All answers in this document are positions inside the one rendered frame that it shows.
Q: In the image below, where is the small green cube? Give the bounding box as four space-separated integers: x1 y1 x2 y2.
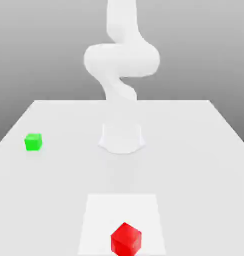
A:
24 133 43 152

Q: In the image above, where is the small red cube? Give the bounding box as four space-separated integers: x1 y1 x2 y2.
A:
110 222 142 256

